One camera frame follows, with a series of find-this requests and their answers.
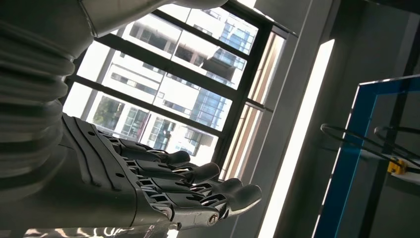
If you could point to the blue framed glass panel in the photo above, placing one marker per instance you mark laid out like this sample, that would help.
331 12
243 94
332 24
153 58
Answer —
347 157

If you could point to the white ceiling light strip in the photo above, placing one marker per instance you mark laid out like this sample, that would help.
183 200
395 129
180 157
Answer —
295 138

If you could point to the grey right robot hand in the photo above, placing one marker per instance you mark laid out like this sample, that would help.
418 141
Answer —
98 190

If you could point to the black window frame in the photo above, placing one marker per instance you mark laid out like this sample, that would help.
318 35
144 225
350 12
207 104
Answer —
170 69

